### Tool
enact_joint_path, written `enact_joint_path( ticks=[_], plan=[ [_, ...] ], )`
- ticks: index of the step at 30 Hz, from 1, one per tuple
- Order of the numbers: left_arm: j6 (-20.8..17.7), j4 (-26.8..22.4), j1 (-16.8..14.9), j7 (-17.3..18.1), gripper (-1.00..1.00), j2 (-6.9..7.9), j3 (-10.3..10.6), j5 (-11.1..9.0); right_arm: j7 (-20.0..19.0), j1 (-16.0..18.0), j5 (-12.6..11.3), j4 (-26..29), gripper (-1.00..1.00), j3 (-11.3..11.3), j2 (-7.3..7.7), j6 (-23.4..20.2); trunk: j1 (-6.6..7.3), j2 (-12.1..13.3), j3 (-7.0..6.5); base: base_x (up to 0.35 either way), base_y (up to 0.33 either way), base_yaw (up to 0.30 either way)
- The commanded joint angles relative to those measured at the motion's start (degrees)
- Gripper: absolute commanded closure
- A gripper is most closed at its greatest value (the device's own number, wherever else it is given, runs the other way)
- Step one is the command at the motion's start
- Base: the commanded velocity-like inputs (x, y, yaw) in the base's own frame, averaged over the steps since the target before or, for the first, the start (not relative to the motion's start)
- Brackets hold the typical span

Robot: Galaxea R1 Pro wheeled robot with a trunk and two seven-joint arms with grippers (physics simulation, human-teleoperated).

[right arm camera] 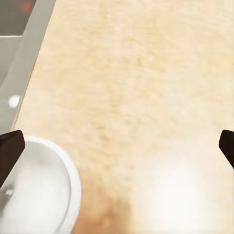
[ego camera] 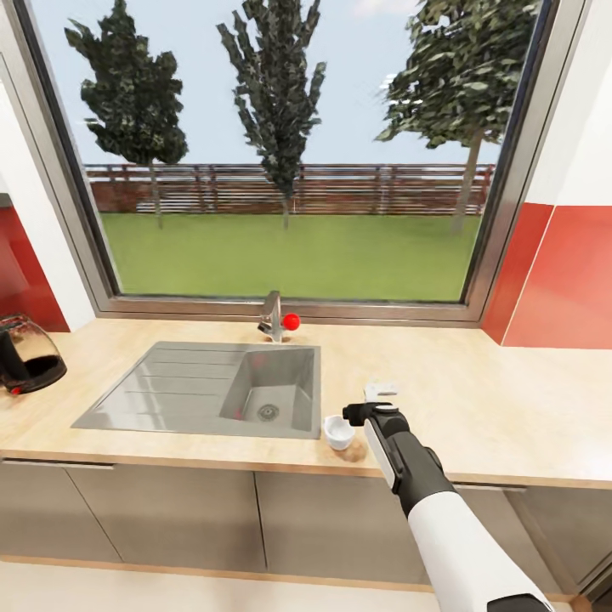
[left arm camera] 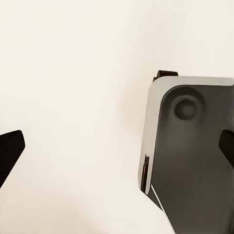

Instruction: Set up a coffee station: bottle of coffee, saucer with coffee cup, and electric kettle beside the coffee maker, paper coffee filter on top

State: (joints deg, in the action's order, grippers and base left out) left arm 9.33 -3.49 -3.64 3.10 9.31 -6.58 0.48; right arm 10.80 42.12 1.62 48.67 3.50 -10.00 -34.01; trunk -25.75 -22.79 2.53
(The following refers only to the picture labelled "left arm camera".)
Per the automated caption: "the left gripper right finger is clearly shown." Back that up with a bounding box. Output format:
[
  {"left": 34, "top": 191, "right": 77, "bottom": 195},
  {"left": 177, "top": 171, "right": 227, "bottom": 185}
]
[{"left": 218, "top": 129, "right": 234, "bottom": 169}]

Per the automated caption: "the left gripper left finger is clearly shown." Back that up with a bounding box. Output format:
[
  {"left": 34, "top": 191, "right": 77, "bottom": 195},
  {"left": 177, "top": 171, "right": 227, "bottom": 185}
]
[{"left": 0, "top": 130, "right": 25, "bottom": 188}]

